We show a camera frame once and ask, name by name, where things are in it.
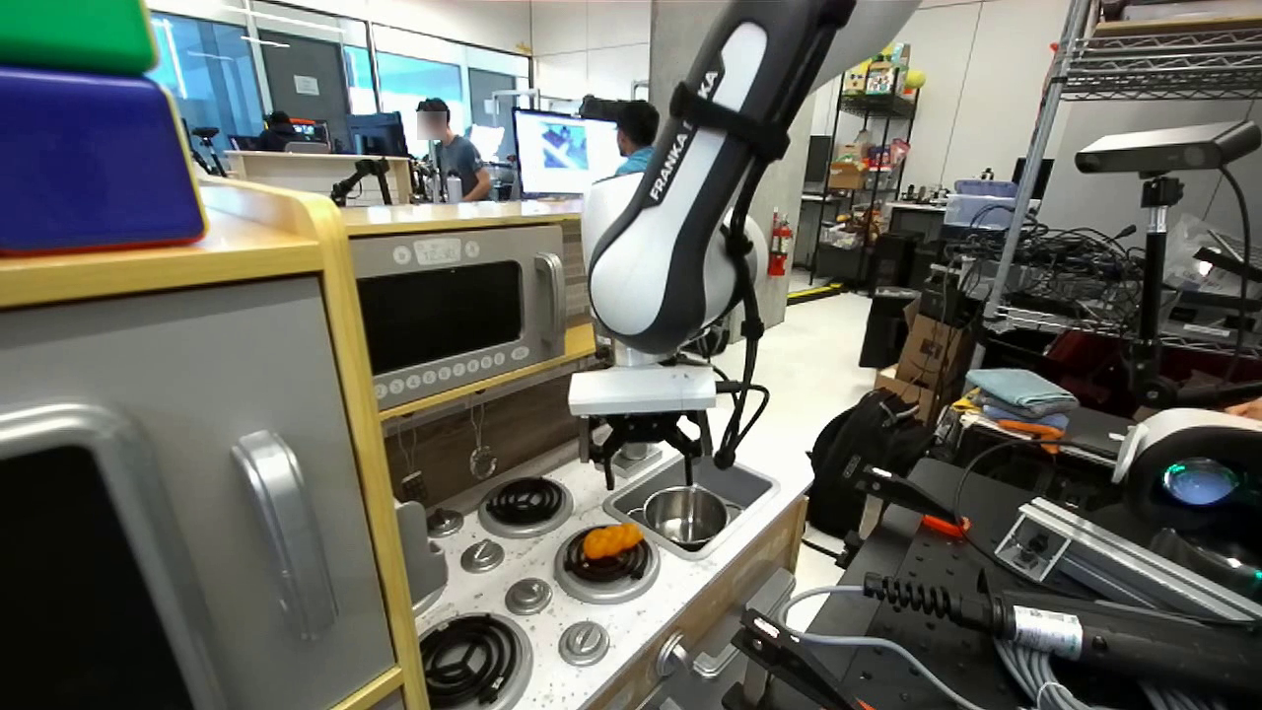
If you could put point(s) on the grey toy sink basin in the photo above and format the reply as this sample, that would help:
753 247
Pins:
741 477

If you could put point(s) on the red fire extinguisher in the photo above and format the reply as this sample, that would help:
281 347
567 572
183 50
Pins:
782 247

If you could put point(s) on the black tripod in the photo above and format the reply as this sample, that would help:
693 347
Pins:
362 179

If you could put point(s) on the slanted metal pole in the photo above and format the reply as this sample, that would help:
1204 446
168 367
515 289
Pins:
1041 143

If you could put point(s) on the grey stove knob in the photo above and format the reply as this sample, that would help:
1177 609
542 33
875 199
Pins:
442 522
483 554
532 598
583 640

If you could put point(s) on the clear plastic storage bin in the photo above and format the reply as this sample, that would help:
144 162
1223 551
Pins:
987 206

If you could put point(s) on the black clamp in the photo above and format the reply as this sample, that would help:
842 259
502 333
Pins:
782 648

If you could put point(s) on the brown cardboard box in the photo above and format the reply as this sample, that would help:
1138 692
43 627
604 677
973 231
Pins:
931 351

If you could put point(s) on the white computer monitor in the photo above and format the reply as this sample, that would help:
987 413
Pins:
562 150

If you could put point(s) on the green plastic block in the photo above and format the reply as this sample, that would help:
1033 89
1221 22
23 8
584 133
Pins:
72 33

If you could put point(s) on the black camera stand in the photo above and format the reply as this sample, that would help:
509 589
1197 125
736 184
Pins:
1154 263

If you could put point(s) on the black backpack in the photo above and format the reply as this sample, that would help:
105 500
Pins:
853 456

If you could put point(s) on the black tool with orange tip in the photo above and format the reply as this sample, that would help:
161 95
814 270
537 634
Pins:
942 525

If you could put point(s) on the black coil stove burner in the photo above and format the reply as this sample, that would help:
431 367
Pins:
524 502
594 572
466 657

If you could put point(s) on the orange toy food piece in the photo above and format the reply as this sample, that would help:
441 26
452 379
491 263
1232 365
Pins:
615 536

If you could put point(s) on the grey stereo camera bar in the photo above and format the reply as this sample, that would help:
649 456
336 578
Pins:
1167 149

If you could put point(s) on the aluminium extrusion bar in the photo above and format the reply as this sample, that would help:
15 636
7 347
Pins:
1118 554

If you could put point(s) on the small steel pot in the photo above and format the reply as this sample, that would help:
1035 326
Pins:
686 514

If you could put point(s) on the grey toy microwave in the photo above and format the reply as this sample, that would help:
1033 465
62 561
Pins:
448 316

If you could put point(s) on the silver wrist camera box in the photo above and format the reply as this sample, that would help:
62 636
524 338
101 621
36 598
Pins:
642 393

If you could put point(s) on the blue storage bin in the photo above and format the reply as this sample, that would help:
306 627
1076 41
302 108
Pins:
85 162

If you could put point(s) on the white device with teal light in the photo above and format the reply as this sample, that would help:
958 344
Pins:
1169 426

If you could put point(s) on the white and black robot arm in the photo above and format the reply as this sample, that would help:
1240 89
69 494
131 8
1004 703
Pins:
678 210

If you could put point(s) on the wooden toy kitchen unit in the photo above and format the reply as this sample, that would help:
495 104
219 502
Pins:
252 238

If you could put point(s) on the grey toy oven door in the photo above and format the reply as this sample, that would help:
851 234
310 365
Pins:
170 379

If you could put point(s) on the person in dark shirt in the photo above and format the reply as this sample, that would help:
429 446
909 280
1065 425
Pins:
457 159

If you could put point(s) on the silver toy faucet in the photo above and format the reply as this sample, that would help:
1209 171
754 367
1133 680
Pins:
634 458

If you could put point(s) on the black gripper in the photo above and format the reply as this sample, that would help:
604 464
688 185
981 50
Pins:
649 431

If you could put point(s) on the folded blue cloth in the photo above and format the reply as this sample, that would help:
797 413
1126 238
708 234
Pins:
1021 393

